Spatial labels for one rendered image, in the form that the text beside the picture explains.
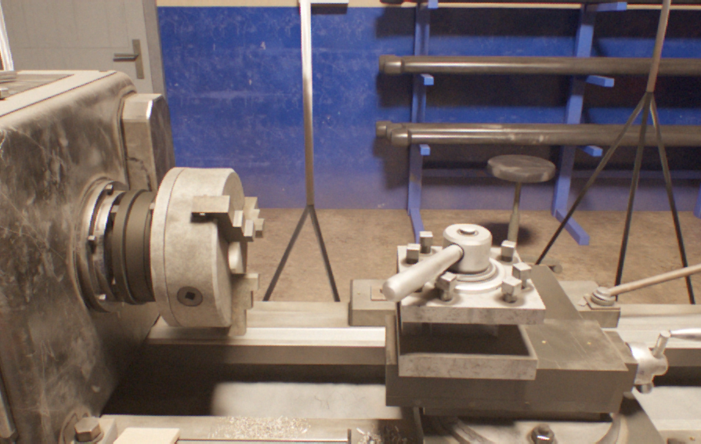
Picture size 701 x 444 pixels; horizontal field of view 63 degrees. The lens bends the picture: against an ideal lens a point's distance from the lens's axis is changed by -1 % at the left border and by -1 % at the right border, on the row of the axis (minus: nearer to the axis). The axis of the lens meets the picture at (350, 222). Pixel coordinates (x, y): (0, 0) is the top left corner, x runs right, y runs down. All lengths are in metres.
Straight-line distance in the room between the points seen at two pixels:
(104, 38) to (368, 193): 1.97
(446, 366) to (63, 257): 0.53
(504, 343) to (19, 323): 0.59
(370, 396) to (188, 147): 3.15
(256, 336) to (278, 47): 2.90
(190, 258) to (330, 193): 3.28
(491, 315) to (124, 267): 0.52
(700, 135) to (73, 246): 3.62
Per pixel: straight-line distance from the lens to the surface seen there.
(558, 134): 3.67
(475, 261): 0.73
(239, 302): 0.94
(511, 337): 0.78
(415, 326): 0.75
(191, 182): 0.88
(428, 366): 0.73
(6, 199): 0.77
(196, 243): 0.83
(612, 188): 4.44
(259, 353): 1.17
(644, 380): 0.89
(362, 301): 1.21
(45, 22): 4.27
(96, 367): 1.00
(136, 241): 0.90
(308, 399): 1.19
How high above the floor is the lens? 1.48
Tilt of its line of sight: 22 degrees down
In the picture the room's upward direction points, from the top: straight up
